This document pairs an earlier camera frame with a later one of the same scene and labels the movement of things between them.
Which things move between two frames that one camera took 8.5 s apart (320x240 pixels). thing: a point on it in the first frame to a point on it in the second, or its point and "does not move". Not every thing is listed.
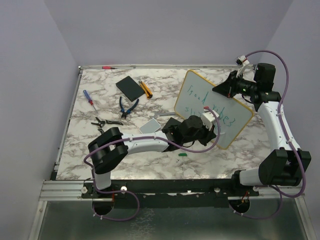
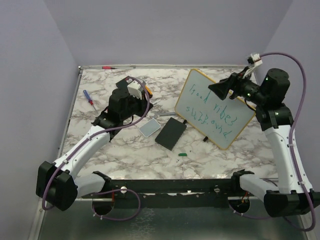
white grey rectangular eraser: [150, 127] does not move
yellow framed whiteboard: [195, 93] does not move
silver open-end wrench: [157, 114] does not move
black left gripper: [209, 135] to [143, 105]
